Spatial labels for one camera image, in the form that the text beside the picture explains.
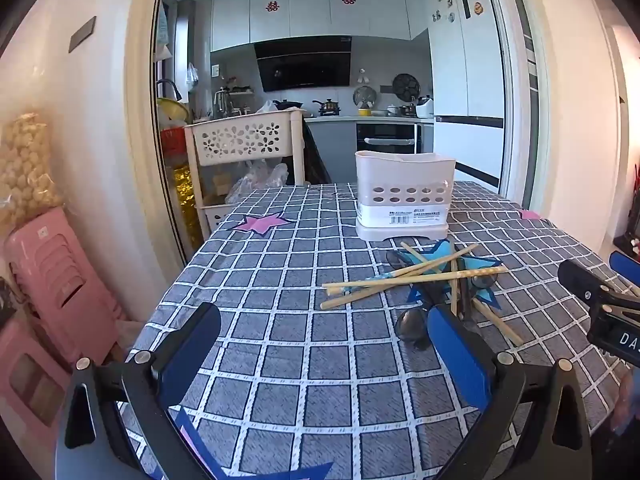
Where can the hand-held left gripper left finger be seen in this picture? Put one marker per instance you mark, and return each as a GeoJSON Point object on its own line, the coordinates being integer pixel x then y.
{"type": "Point", "coordinates": [192, 360]}

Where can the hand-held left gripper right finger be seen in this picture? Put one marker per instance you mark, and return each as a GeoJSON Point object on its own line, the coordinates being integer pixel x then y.
{"type": "Point", "coordinates": [457, 355]}

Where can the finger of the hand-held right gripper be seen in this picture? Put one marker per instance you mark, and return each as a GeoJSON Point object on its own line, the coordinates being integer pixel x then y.
{"type": "Point", "coordinates": [582, 280]}
{"type": "Point", "coordinates": [625, 266]}

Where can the dark translucent spoon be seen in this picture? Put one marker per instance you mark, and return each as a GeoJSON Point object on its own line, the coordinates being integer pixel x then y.
{"type": "Point", "coordinates": [397, 260]}
{"type": "Point", "coordinates": [415, 327]}
{"type": "Point", "coordinates": [487, 281]}

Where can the patterned bamboo chopstick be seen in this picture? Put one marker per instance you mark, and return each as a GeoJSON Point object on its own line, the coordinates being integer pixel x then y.
{"type": "Point", "coordinates": [380, 274]}

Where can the white plastic utensil holder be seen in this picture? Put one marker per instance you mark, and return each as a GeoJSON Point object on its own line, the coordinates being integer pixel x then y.
{"type": "Point", "coordinates": [400, 175]}

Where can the pink star sticker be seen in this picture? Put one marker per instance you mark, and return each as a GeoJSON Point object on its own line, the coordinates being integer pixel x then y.
{"type": "Point", "coordinates": [530, 215]}
{"type": "Point", "coordinates": [260, 222]}

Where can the light blue star sticker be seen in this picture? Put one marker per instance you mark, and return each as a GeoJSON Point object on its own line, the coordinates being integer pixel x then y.
{"type": "Point", "coordinates": [477, 264]}

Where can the grey checked tablecloth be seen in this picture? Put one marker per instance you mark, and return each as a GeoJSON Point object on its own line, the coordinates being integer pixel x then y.
{"type": "Point", "coordinates": [300, 360]}

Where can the pink plastic stool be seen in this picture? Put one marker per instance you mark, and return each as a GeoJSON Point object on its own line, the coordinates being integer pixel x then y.
{"type": "Point", "coordinates": [25, 390]}
{"type": "Point", "coordinates": [55, 280]}

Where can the gold foil decoration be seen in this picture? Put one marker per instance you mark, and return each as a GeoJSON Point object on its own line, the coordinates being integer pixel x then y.
{"type": "Point", "coordinates": [185, 195]}

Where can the clear plastic bag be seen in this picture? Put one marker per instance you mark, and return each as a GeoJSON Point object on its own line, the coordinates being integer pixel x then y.
{"type": "Point", "coordinates": [260, 180]}

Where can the red plastic basket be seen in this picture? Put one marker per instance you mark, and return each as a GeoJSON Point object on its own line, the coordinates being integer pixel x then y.
{"type": "Point", "coordinates": [172, 142]}

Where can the cream plastic trolley rack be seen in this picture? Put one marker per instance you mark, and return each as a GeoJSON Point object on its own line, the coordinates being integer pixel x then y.
{"type": "Point", "coordinates": [240, 137]}

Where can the black built-in oven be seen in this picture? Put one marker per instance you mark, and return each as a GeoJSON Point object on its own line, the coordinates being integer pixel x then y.
{"type": "Point", "coordinates": [385, 137]}

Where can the dark hanging cloth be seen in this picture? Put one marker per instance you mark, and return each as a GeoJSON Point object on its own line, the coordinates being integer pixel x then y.
{"type": "Point", "coordinates": [315, 160]}

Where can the white rice cooker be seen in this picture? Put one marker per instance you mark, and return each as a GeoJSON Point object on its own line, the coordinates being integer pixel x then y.
{"type": "Point", "coordinates": [425, 106]}

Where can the grey kitchen base cabinet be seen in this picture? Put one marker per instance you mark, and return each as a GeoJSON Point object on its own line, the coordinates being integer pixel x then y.
{"type": "Point", "coordinates": [330, 145]}

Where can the yellow green colander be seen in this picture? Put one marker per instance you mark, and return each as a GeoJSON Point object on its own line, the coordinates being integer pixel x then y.
{"type": "Point", "coordinates": [172, 110]}

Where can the bag of puffed snacks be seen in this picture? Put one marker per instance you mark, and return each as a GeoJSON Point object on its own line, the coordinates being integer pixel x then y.
{"type": "Point", "coordinates": [25, 170]}

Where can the round dark hanging pan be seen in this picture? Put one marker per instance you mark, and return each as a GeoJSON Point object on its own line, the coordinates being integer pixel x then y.
{"type": "Point", "coordinates": [406, 87]}

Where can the white plastic bag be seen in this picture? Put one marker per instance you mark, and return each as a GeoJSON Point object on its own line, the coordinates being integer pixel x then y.
{"type": "Point", "coordinates": [265, 106]}

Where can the black wok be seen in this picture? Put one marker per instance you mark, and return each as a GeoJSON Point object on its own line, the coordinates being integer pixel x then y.
{"type": "Point", "coordinates": [287, 105]}

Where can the curved kitchen faucet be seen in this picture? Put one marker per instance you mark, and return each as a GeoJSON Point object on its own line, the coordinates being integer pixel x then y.
{"type": "Point", "coordinates": [170, 85]}

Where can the steel pot with lid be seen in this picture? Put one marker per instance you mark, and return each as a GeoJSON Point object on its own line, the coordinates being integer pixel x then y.
{"type": "Point", "coordinates": [327, 106]}

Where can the hanging plastic bag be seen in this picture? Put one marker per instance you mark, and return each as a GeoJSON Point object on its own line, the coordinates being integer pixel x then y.
{"type": "Point", "coordinates": [191, 75]}

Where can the round yellow fridge magnet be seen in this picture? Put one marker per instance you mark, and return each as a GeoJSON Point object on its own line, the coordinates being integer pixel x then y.
{"type": "Point", "coordinates": [479, 8]}

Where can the black range hood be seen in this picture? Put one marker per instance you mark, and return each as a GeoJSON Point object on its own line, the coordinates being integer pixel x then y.
{"type": "Point", "coordinates": [305, 62]}

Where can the white upper kitchen cabinets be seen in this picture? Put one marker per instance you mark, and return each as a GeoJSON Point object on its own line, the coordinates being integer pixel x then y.
{"type": "Point", "coordinates": [300, 15]}

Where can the grey wall plate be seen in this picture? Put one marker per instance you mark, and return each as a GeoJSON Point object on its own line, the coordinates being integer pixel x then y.
{"type": "Point", "coordinates": [82, 33]}

